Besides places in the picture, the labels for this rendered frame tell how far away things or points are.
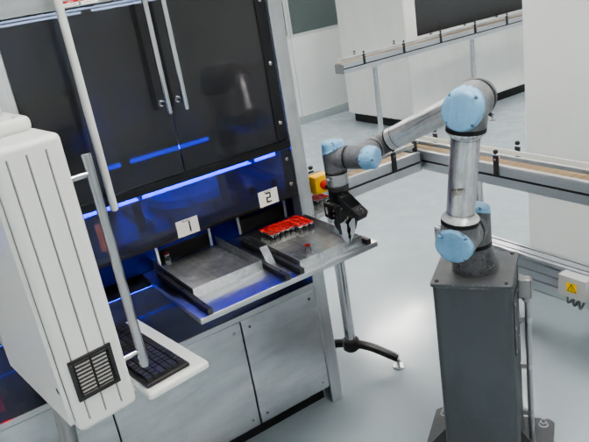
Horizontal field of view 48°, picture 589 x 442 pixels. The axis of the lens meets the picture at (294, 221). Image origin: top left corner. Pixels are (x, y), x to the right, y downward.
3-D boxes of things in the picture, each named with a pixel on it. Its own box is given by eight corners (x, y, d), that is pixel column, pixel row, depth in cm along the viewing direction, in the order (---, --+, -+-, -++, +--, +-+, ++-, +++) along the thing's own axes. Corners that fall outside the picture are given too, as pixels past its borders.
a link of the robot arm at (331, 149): (338, 144, 210) (315, 144, 214) (343, 176, 214) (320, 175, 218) (349, 137, 216) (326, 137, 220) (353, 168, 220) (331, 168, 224)
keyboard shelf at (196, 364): (59, 361, 209) (56, 354, 208) (137, 323, 225) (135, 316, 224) (124, 417, 175) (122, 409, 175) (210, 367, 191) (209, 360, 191)
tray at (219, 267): (154, 268, 239) (152, 260, 238) (217, 244, 252) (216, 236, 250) (195, 298, 212) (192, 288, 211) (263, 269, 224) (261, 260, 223)
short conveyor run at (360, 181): (303, 218, 273) (297, 182, 267) (283, 210, 286) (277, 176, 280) (424, 171, 305) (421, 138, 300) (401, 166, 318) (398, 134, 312)
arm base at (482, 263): (500, 257, 224) (500, 231, 221) (496, 278, 212) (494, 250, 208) (456, 256, 230) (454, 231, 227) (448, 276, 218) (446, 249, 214)
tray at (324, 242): (251, 245, 246) (249, 236, 245) (307, 222, 258) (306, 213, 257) (301, 270, 219) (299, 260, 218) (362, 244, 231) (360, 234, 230)
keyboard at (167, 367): (86, 344, 211) (84, 337, 210) (125, 324, 219) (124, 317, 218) (147, 389, 181) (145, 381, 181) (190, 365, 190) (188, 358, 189)
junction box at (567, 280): (557, 294, 261) (557, 273, 258) (565, 288, 264) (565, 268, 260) (585, 303, 252) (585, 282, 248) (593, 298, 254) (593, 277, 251)
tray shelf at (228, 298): (143, 278, 238) (141, 274, 237) (301, 216, 271) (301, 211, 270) (201, 324, 199) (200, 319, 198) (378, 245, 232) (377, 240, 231)
